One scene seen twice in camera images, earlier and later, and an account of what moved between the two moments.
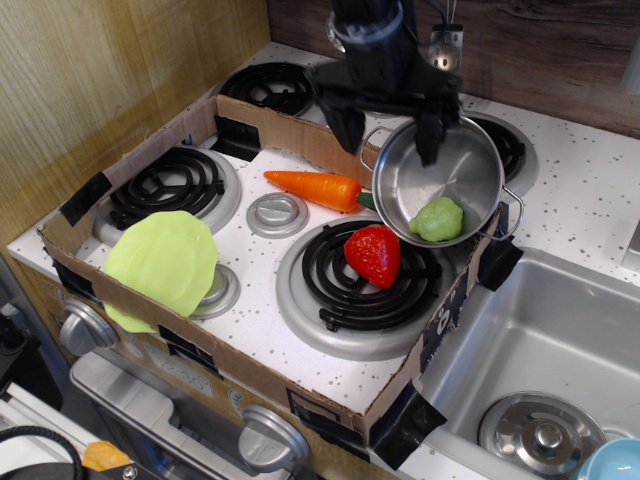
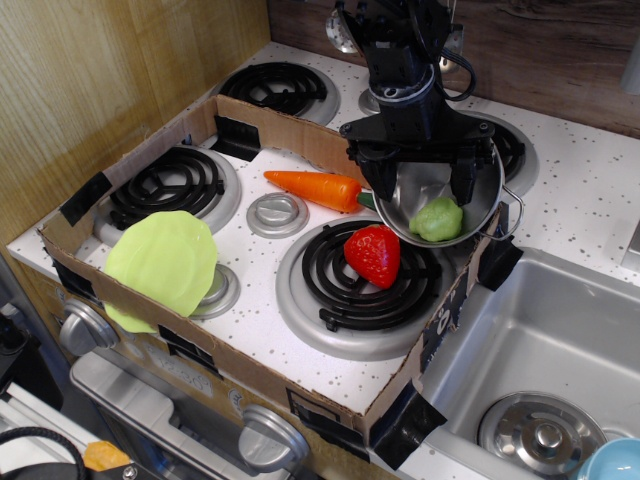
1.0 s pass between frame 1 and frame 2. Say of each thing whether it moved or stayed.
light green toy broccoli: stayed
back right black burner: stayed
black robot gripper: moved
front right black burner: stayed
